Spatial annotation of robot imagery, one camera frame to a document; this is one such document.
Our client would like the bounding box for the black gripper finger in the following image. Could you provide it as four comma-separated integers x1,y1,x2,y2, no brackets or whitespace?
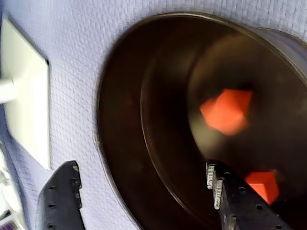
35,160,86,230
205,160,295,230

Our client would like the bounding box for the red cube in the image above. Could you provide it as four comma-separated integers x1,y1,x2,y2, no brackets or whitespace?
244,170,280,206
199,88,254,137

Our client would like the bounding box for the blue woven table cloth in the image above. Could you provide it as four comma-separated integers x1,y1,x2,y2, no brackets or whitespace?
0,0,307,230

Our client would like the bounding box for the silver monitor stand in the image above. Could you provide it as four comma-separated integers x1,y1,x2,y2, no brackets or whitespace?
0,14,52,170

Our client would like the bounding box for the black metal bucket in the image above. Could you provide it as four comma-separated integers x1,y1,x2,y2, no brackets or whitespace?
92,11,307,230

